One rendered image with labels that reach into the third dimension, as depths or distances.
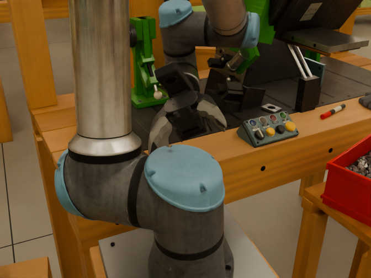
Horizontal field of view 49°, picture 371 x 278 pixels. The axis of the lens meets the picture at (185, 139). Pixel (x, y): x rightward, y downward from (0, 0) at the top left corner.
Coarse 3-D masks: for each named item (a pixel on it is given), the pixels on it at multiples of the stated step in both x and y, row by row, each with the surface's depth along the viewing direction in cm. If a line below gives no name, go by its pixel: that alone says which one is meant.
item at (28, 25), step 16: (16, 0) 119; (32, 0) 121; (144, 0) 138; (160, 0) 140; (16, 16) 121; (32, 16) 123; (352, 16) 188; (16, 32) 123; (32, 32) 125; (160, 32) 145; (16, 48) 132; (32, 48) 127; (48, 48) 129; (160, 48) 148; (32, 64) 129; (48, 64) 131; (160, 64) 151; (32, 80) 131; (48, 80) 134; (32, 96) 133; (48, 96) 136
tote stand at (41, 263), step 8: (8, 264) 86; (16, 264) 85; (24, 264) 85; (32, 264) 85; (40, 264) 85; (48, 264) 86; (0, 272) 83; (8, 272) 83; (16, 272) 83; (24, 272) 83; (32, 272) 83; (40, 272) 83; (48, 272) 84
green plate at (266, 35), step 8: (248, 0) 123; (256, 0) 120; (264, 0) 117; (248, 8) 123; (256, 8) 120; (264, 8) 117; (264, 16) 120; (264, 24) 121; (264, 32) 122; (272, 32) 124; (264, 40) 124; (272, 40) 125; (232, 48) 129
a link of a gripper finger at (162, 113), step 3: (162, 108) 82; (159, 111) 82; (162, 111) 82; (165, 111) 81; (156, 114) 82; (159, 114) 81; (162, 114) 81; (165, 114) 80; (168, 114) 81; (171, 114) 81; (156, 117) 81; (159, 117) 80; (168, 117) 81; (153, 120) 81; (156, 120) 80; (168, 120) 81; (153, 123) 80; (150, 129) 79
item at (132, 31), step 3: (129, 24) 124; (132, 27) 124; (132, 30) 123; (135, 30) 124; (132, 33) 123; (135, 33) 124; (132, 36) 124; (135, 36) 124; (132, 39) 124; (135, 39) 124; (132, 42) 125; (135, 42) 125; (132, 45) 126
